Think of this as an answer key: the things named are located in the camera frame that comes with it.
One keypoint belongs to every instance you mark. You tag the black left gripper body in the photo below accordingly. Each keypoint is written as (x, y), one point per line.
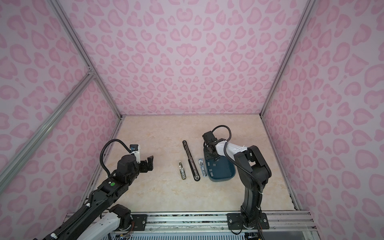
(143, 167)

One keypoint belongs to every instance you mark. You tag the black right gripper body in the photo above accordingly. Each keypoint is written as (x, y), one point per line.
(208, 154)

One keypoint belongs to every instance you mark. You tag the light blue mini stapler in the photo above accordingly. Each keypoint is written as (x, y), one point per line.
(202, 166)

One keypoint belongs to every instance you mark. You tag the black long stapler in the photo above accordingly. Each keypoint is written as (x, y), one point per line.
(192, 164)

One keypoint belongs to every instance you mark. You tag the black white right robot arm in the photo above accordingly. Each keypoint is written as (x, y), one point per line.
(253, 170)

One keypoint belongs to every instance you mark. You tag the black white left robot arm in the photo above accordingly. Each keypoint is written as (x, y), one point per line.
(105, 195)

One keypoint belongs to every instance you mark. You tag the teal plastic tray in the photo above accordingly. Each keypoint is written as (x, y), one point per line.
(219, 170)

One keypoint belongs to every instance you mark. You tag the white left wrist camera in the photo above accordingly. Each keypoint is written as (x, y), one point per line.
(135, 150)

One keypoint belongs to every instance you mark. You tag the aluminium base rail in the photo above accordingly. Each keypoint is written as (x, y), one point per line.
(276, 225)

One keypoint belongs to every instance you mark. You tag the aluminium diagonal frame bar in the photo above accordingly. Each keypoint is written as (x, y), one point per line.
(21, 157)

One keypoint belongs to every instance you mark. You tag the aluminium corner frame post right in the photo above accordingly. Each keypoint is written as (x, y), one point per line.
(294, 41)

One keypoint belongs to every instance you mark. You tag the aluminium corner frame post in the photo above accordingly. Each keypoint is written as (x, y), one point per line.
(80, 47)
(294, 41)

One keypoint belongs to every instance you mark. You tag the aluminium corner frame post left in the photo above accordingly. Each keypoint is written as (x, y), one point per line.
(80, 47)

